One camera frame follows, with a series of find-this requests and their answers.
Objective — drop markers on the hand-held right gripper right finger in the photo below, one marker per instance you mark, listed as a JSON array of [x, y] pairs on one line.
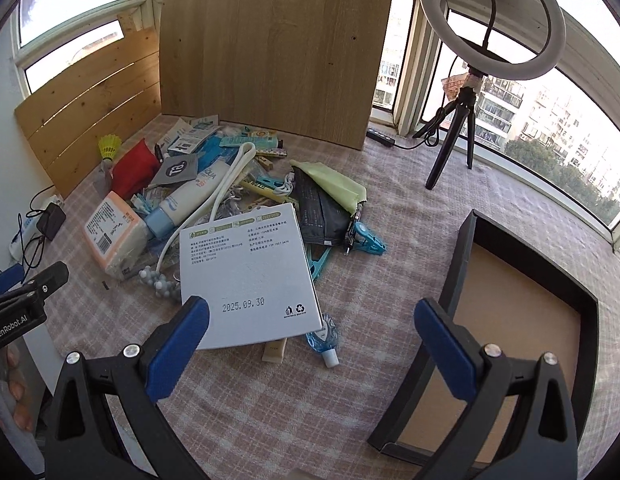
[[439, 340]]

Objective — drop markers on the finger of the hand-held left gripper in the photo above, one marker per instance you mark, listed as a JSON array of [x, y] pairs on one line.
[[5, 280], [40, 280]]

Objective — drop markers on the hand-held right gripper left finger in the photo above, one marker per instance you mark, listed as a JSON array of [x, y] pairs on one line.
[[182, 340]]

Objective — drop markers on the black cardboard box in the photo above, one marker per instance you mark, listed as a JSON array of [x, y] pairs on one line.
[[519, 320]]

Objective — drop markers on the white printed box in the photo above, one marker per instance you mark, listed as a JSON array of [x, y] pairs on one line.
[[245, 280]]

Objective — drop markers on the black packet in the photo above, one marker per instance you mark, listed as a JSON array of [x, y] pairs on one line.
[[320, 215]]

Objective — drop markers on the light green cloth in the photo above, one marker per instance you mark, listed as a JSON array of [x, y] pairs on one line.
[[335, 185]]

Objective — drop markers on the person's left hand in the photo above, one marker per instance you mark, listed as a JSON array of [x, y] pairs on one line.
[[17, 395]]

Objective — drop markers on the black power adapter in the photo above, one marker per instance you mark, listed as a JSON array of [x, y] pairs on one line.
[[52, 220]]

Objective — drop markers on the orange white tissue pack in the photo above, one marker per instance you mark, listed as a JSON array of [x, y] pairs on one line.
[[112, 240]]

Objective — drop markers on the small beige bar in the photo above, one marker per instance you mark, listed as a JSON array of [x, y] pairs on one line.
[[275, 352]]

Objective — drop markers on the small blue liquid bottle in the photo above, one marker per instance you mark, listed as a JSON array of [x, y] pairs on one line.
[[322, 342]]

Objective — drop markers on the blue clothes peg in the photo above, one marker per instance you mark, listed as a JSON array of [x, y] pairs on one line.
[[367, 240]]

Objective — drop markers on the red pouch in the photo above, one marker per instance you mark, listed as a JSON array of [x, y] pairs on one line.
[[132, 170]]

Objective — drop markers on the white tube blue cap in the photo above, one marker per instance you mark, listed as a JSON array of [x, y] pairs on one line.
[[195, 192]]

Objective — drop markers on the yellow shuttlecock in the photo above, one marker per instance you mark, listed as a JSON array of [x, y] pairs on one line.
[[110, 147]]

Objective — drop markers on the yellow strip packet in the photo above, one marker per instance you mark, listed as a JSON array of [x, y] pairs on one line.
[[262, 191]]

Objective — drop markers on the dark grey square card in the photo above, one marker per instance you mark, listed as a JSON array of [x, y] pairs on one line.
[[175, 169]]

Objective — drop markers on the teal clothes peg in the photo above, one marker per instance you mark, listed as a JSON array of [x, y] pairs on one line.
[[266, 180]]

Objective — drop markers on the pine slat board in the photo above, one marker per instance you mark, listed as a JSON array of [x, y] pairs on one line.
[[90, 105]]

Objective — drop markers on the blue long packet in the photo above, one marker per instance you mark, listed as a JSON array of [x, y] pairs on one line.
[[210, 157]]

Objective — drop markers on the wooden clothespin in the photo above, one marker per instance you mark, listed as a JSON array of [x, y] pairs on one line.
[[265, 162]]

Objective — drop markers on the blue white card packet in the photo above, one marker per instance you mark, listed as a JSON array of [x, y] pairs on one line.
[[190, 140]]

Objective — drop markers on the crumpled white wrapper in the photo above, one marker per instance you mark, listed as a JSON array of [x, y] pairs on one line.
[[230, 132]]

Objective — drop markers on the pink paper tag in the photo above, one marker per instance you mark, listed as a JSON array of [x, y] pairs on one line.
[[454, 85]]

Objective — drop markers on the large light wooden board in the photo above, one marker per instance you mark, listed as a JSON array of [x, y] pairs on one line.
[[275, 45]]

